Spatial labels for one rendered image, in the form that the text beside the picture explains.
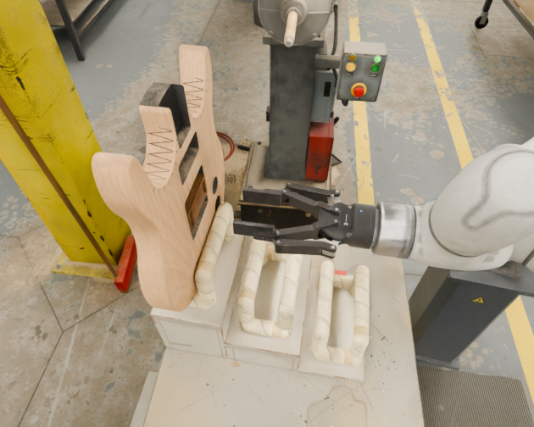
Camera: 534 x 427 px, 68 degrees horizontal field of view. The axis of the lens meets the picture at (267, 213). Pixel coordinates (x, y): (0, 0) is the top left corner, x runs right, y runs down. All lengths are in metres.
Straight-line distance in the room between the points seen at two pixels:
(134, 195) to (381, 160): 2.48
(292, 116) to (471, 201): 1.49
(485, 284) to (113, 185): 1.25
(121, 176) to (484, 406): 1.88
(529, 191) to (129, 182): 0.44
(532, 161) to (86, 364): 1.93
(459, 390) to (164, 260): 1.69
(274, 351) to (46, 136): 1.21
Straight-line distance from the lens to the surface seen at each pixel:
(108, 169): 0.47
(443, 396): 2.05
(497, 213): 0.51
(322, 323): 0.87
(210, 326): 0.81
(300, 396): 0.94
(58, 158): 1.77
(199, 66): 0.69
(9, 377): 2.25
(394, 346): 1.01
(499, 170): 0.50
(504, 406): 2.14
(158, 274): 0.62
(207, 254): 0.76
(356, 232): 0.65
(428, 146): 3.08
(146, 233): 0.58
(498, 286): 1.51
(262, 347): 0.87
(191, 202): 0.68
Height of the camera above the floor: 1.83
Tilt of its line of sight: 49 degrees down
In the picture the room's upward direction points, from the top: straight up
